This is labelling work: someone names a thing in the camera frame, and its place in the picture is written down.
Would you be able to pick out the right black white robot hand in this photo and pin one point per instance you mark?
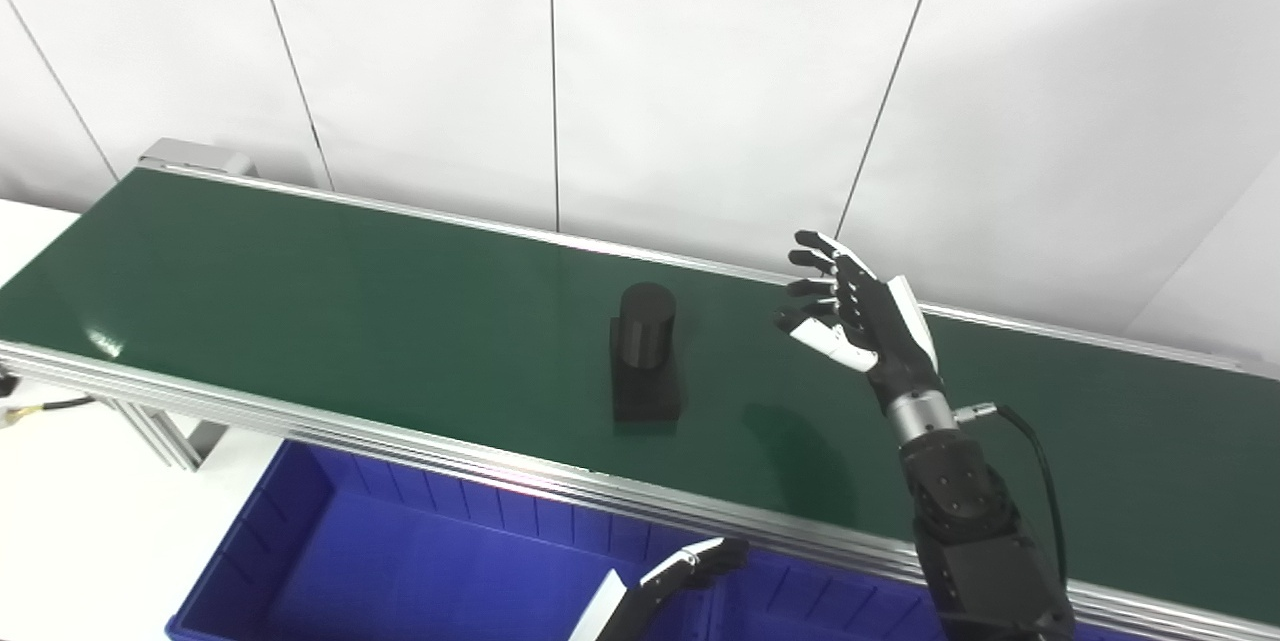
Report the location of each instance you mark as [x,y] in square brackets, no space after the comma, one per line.
[885,331]

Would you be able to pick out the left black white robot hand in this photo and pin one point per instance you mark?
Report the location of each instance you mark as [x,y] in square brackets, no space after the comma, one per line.
[660,591]

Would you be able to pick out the black cylinder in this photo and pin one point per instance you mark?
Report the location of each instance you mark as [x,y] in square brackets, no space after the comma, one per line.
[645,361]

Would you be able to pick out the blue plastic bin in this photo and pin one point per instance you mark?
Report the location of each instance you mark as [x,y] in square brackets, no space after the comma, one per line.
[850,606]
[400,571]

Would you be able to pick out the aluminium conveyor leg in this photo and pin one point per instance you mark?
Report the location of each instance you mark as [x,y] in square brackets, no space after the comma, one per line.
[165,436]

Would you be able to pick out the green conveyor belt aluminium frame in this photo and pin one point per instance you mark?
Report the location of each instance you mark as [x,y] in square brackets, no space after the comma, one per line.
[400,311]

